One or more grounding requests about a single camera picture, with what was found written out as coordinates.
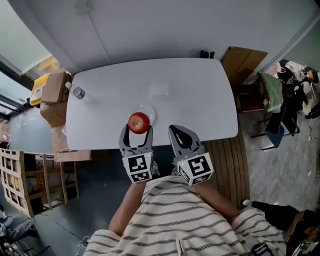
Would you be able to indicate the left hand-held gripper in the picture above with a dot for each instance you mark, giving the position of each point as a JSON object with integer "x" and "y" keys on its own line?
{"x": 138, "y": 165}

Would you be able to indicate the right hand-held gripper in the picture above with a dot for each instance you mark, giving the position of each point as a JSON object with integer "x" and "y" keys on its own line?
{"x": 193, "y": 167}

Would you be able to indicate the red apple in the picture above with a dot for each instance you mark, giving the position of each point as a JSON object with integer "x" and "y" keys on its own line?
{"x": 139, "y": 122}

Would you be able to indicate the person's right forearm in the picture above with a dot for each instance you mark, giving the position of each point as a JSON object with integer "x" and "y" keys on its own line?
{"x": 216, "y": 201}

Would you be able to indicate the person's left forearm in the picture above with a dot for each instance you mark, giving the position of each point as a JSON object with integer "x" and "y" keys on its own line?
{"x": 126, "y": 210}

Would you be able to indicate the wooden slat bench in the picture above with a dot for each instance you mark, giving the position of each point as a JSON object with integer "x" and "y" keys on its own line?
{"x": 228, "y": 170}

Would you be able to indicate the clear plastic water bottle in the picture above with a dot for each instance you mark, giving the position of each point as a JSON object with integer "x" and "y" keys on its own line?
{"x": 78, "y": 93}

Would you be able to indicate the striped cream shirt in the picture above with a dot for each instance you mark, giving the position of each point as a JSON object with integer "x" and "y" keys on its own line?
{"x": 180, "y": 220}

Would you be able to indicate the taped cardboard box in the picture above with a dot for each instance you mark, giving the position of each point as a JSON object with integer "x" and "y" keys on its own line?
{"x": 53, "y": 113}

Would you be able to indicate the blue chair seat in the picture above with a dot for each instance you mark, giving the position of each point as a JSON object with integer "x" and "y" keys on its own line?
{"x": 274, "y": 133}

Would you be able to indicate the flat brown cardboard sheet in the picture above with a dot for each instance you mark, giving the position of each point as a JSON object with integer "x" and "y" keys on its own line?
{"x": 241, "y": 66}

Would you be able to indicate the large brown cardboard box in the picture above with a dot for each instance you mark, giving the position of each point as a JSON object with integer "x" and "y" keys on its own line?
{"x": 53, "y": 88}

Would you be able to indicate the black chair with green cloth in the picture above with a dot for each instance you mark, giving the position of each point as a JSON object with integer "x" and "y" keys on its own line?
{"x": 273, "y": 100}

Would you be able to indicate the yellow box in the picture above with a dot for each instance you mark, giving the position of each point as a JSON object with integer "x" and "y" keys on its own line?
{"x": 38, "y": 91}

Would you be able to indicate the wooden slat rack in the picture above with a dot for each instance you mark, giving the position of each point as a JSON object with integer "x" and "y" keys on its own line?
{"x": 22, "y": 180}

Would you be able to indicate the black adapter on wall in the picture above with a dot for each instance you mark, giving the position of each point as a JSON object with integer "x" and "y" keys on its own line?
{"x": 207, "y": 53}

